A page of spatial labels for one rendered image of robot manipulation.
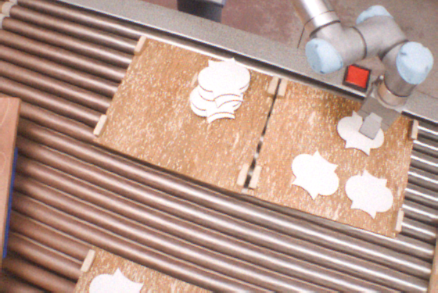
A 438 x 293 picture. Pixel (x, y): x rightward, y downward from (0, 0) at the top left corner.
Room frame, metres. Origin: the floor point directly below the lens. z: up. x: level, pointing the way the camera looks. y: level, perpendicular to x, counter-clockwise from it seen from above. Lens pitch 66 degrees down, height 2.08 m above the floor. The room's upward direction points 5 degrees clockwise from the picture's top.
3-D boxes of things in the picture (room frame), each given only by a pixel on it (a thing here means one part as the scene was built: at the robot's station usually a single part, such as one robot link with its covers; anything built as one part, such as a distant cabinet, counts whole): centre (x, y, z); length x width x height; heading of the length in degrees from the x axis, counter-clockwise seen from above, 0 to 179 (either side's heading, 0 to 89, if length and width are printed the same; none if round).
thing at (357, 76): (0.70, -0.39, 0.92); 0.06 x 0.06 x 0.01; 75
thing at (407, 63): (0.51, -0.39, 1.28); 0.09 x 0.08 x 0.11; 29
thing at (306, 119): (0.44, -0.33, 0.93); 0.41 x 0.35 x 0.02; 76
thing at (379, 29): (0.59, -0.33, 1.28); 0.11 x 0.11 x 0.08; 29
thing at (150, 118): (0.54, 0.08, 0.93); 0.41 x 0.35 x 0.02; 75
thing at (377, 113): (0.49, -0.38, 1.13); 0.12 x 0.09 x 0.16; 153
